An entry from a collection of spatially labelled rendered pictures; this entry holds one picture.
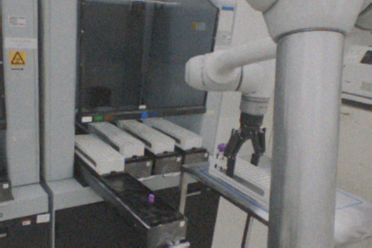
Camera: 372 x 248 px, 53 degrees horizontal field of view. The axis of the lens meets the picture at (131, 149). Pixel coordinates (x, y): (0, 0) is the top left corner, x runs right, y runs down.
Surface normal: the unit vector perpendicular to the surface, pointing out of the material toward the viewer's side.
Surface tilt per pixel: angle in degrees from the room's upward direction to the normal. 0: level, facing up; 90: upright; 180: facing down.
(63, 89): 90
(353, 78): 90
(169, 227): 90
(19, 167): 90
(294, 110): 78
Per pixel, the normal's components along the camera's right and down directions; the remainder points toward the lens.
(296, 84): -0.66, -0.03
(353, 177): -0.86, 0.11
